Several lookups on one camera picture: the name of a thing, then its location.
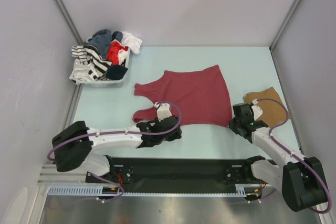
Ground tan tank top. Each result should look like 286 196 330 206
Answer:
243 87 286 127

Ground maroon garment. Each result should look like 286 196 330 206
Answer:
134 65 233 127

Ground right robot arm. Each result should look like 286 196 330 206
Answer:
229 99 332 214

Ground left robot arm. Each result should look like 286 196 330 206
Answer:
47 102 182 182

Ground black garment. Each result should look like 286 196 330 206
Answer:
106 65 128 81

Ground white laundry basket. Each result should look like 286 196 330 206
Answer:
70 39 132 88

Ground striped garment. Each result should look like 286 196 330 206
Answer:
69 45 112 84

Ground white garment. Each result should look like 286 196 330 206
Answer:
121 31 143 55

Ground red garment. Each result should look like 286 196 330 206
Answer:
106 40 129 65

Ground blue grey garment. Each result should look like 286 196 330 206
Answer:
84 29 123 59

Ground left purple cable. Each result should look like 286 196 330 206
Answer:
47 101 182 204

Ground purple cable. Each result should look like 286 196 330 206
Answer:
246 98 330 213
47 101 182 204

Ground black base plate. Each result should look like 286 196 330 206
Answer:
85 158 265 193

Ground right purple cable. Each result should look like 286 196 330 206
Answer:
246 98 330 213

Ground slotted cable duct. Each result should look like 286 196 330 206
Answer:
48 185 262 198

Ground aluminium rail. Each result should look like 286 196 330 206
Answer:
37 164 86 185

